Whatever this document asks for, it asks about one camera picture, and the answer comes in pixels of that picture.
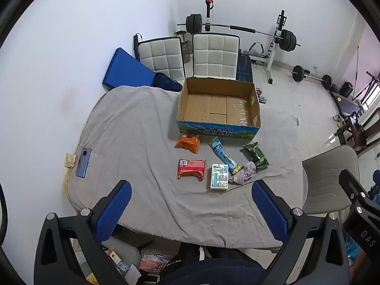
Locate dark wooden chair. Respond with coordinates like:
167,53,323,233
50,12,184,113
334,111,380,155

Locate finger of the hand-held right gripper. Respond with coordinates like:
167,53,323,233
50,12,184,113
339,169,380,214

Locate grey plastic chair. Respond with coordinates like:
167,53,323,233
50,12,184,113
301,145,360,214

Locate black exercise machine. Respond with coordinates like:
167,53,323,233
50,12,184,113
329,90,366,117

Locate grey table cloth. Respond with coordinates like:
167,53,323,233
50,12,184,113
66,85,305,248

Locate white quilted chair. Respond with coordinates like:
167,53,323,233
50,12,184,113
191,33,240,81
137,36,187,82

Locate grey chair seat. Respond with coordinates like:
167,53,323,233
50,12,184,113
101,224,155,274

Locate white blue tissue pack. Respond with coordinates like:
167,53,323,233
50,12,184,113
210,163,230,190

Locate long blue packet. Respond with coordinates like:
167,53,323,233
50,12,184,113
208,137,238,173

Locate green wipes packet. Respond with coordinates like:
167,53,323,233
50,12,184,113
243,142,269,169

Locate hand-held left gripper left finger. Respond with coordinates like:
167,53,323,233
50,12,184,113
33,180,140,285

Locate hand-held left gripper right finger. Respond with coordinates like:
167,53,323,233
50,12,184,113
251,180,350,285

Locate white weight bench rack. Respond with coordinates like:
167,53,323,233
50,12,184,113
202,0,287,84

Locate pink patterned cloth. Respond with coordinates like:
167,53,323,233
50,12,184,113
139,254,173,273

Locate person's legs in dark pants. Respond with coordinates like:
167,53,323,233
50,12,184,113
162,242,268,285

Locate black speaker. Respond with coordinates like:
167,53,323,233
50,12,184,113
340,81,354,98

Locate colourful small box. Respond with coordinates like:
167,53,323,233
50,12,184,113
105,248,130,275

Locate yellow strap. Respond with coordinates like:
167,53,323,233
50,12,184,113
62,166,72,199

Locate orange snack packet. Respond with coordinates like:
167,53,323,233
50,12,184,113
175,131,201,154

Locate beige folded paper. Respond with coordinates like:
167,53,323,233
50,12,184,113
64,153,78,169

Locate blue foam mat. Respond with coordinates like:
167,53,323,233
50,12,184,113
102,47,156,89

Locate long barbell with black plates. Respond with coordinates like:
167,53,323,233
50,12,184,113
177,13,300,52

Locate black strap bag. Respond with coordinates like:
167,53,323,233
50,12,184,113
133,33,143,61

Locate blue smartphone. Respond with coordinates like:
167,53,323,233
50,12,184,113
76,148,93,179

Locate open cardboard box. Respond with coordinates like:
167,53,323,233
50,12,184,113
176,76,262,139

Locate short barbell with black plates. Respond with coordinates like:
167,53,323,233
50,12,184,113
291,65,333,91

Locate dark blue garment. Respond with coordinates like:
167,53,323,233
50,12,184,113
153,72,183,92

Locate red snack packet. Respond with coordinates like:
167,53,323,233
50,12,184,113
177,158,206,180

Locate pale purple cloth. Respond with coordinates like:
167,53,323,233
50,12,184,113
229,161,256,185

